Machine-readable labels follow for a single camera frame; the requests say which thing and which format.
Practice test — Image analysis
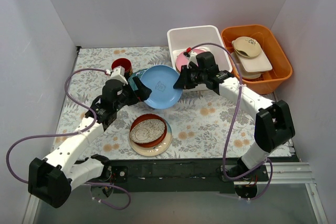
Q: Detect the cream plate with blue rim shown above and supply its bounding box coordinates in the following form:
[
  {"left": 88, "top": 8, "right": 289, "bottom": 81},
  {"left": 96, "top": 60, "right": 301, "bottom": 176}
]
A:
[{"left": 129, "top": 124, "right": 172, "bottom": 157}]

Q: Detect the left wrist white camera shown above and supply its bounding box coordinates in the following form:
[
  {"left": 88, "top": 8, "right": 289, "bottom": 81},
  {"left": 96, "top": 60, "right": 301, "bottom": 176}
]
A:
[{"left": 110, "top": 66, "right": 128, "bottom": 85}]

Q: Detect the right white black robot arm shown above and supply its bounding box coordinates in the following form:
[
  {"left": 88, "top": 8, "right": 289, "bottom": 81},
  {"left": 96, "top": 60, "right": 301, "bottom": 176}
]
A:
[{"left": 174, "top": 51, "right": 295, "bottom": 181}]

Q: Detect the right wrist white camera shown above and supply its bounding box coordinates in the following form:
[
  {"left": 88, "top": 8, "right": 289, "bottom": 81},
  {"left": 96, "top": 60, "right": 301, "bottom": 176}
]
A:
[{"left": 183, "top": 48, "right": 198, "bottom": 68}]

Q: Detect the wrist white camera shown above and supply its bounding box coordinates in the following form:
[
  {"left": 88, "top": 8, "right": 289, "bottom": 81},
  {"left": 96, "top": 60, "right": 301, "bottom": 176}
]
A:
[
  {"left": 110, "top": 66, "right": 128, "bottom": 85},
  {"left": 183, "top": 48, "right": 198, "bottom": 68}
]

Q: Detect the orange plastic bin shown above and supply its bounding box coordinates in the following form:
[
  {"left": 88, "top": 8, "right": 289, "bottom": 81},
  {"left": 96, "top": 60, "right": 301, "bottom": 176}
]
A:
[{"left": 222, "top": 25, "right": 293, "bottom": 94}]

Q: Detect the white plastic bin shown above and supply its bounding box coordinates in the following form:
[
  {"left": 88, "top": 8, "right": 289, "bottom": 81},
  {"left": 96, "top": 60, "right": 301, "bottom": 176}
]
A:
[{"left": 167, "top": 25, "right": 233, "bottom": 92}]

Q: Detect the aluminium rail frame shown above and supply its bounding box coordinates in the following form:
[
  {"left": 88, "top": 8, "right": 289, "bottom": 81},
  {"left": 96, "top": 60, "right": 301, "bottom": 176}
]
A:
[{"left": 23, "top": 162, "right": 328, "bottom": 223}]

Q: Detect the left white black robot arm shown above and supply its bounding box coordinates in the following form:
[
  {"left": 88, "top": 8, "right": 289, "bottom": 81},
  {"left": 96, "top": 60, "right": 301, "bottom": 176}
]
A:
[{"left": 28, "top": 77, "right": 152, "bottom": 208}]

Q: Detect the stack of plates under blue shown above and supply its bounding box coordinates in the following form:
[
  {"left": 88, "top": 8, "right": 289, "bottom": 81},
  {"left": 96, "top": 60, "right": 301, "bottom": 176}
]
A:
[{"left": 128, "top": 69, "right": 147, "bottom": 91}]

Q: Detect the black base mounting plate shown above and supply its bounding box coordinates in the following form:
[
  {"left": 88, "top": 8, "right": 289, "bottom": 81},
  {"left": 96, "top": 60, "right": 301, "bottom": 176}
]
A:
[{"left": 81, "top": 165, "right": 271, "bottom": 195}]

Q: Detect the red brown bowl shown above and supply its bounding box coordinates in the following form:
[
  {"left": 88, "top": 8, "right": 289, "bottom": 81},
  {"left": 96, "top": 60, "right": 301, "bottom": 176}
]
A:
[{"left": 130, "top": 114, "right": 167, "bottom": 148}]

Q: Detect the rectangular cream dish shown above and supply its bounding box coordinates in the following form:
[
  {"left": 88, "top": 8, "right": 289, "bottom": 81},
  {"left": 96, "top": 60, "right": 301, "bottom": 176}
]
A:
[{"left": 236, "top": 50, "right": 272, "bottom": 72}]

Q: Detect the pink plate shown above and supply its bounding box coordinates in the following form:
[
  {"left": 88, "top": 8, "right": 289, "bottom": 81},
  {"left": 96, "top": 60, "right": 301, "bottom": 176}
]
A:
[{"left": 175, "top": 47, "right": 209, "bottom": 72}]

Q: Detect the floral patterned mat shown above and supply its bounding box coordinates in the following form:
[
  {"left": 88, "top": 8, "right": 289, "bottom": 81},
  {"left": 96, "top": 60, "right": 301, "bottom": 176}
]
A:
[{"left": 53, "top": 47, "right": 254, "bottom": 159}]

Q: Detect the speckled white plate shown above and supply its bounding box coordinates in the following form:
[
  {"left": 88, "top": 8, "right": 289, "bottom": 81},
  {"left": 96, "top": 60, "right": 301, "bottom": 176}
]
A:
[{"left": 130, "top": 119, "right": 166, "bottom": 144}]

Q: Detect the red black lacquer cup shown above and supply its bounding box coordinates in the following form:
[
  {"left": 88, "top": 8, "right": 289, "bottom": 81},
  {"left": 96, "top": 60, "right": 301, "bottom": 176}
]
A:
[{"left": 111, "top": 58, "right": 133, "bottom": 79}]

